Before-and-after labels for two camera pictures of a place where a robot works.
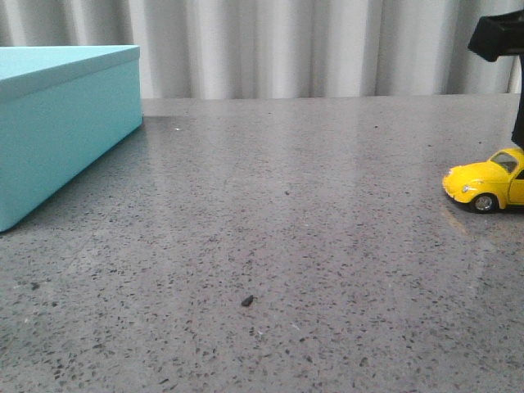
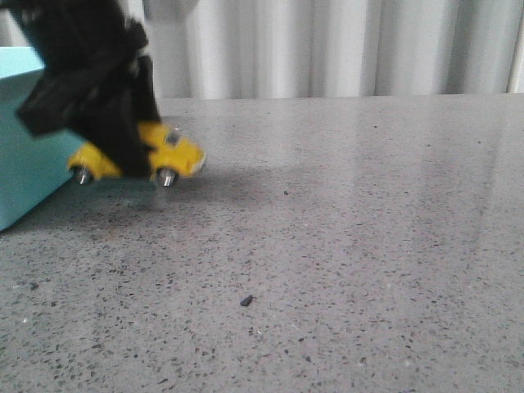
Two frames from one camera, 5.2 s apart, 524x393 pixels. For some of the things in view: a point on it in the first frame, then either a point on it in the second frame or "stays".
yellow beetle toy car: (491, 185) to (171, 158)
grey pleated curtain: (280, 49) stays
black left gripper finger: (517, 136) to (141, 93)
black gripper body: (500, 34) to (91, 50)
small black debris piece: (247, 300) stays
